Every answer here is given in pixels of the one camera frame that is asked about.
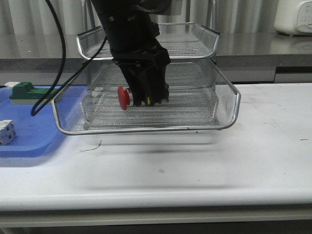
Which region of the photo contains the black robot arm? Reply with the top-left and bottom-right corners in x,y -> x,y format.
92,0 -> 181,110

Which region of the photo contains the white kitchen appliance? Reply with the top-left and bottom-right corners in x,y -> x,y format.
273,0 -> 312,36

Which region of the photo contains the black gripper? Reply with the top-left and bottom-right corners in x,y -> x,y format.
101,9 -> 170,106

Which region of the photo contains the white terminal block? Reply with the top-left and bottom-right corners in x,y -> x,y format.
0,120 -> 16,146

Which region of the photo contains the grey stone counter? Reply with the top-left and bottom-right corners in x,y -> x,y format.
0,33 -> 312,85

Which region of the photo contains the red emergency stop button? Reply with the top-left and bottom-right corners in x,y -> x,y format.
117,82 -> 170,112

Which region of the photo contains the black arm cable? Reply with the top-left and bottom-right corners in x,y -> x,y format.
31,0 -> 115,117

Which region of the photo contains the thin grey wire scrap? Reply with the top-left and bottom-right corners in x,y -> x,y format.
79,140 -> 102,152

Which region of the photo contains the silver rack frame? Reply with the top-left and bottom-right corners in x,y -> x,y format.
151,0 -> 217,31

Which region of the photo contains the green terminal block module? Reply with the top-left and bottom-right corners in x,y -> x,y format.
5,82 -> 49,104

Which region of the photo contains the blue plastic tray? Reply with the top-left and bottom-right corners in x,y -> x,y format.
0,88 -> 67,159

